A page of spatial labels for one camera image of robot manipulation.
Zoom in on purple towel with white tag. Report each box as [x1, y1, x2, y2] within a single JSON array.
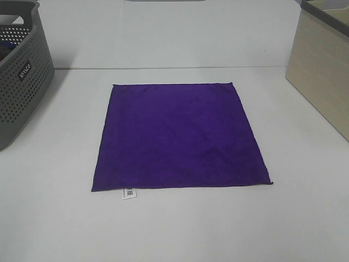
[[92, 82, 272, 192]]

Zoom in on beige storage bin grey rim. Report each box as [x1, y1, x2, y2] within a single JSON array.
[[286, 1, 348, 139]]

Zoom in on grey perforated plastic basket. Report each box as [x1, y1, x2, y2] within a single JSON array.
[[1, 1, 55, 149]]

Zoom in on dark cloth inside basket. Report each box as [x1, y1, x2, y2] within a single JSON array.
[[0, 41, 16, 61]]

